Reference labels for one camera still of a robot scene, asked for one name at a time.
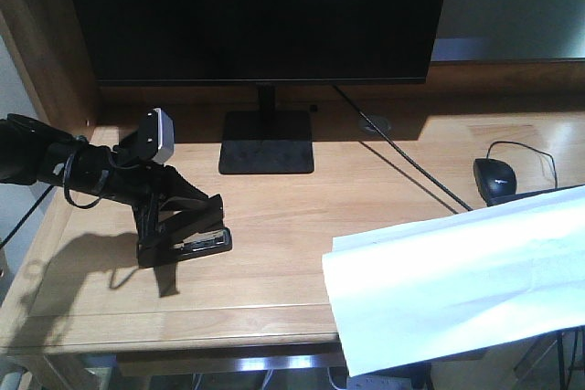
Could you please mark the black and orange stapler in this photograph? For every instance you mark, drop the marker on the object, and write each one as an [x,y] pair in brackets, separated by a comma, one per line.
[178,231]

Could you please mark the white paper sheet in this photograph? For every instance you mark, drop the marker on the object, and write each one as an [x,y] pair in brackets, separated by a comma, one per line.
[425,290]

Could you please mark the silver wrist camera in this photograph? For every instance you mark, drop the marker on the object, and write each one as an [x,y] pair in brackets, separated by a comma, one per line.
[160,136]

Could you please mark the black computer mouse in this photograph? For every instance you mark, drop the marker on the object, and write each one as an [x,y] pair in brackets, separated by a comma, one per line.
[494,179]

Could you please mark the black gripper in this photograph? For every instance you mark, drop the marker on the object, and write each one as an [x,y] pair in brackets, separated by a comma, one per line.
[116,173]

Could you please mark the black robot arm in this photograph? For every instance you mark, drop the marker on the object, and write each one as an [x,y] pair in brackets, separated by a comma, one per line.
[19,149]

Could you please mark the black computer monitor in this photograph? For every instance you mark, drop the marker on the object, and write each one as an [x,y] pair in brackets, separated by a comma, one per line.
[264,43]

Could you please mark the wooden desk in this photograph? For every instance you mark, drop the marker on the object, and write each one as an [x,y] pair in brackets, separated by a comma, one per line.
[80,289]

